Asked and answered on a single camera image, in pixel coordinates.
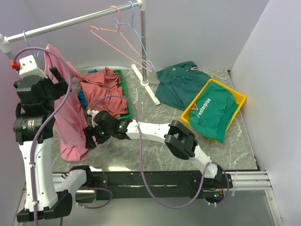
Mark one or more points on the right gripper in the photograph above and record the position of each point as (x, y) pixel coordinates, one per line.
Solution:
(89, 132)

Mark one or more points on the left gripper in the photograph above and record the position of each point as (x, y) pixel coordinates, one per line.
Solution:
(59, 87)

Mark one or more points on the pink t shirt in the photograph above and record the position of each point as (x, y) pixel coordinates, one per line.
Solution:
(70, 120)

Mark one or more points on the blue wire hanger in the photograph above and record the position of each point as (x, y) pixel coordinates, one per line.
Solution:
(146, 63)
(35, 53)

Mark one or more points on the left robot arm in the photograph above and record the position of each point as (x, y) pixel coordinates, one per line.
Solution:
(33, 129)

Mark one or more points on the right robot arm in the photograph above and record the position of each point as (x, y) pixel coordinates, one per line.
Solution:
(177, 137)

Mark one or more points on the red t shirt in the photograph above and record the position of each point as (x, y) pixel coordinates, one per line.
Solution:
(103, 91)

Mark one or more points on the green enterprise t shirt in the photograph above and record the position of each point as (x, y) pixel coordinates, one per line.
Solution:
(212, 112)

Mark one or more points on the teal cloth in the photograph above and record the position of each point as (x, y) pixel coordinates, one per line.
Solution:
(81, 95)

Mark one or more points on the green plastic tray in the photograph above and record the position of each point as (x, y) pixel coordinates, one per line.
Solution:
(125, 94)

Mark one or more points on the white clothes rack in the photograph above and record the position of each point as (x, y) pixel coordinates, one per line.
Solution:
(5, 41)

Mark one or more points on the dark green garment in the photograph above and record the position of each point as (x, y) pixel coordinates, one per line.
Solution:
(179, 84)

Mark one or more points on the black base bar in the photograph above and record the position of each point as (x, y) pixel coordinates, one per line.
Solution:
(163, 184)

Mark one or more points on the yellow plastic tray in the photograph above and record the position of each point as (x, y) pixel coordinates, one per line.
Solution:
(240, 99)

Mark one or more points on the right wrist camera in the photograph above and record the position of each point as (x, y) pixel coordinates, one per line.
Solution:
(92, 114)

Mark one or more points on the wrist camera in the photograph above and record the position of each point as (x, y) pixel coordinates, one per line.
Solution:
(92, 114)
(27, 66)

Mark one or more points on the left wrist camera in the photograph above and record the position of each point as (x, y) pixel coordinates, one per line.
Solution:
(27, 66)

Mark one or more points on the pink wire hanger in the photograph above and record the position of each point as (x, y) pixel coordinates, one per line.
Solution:
(97, 31)

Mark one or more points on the aluminium rail frame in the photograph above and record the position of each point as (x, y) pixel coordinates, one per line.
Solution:
(249, 181)

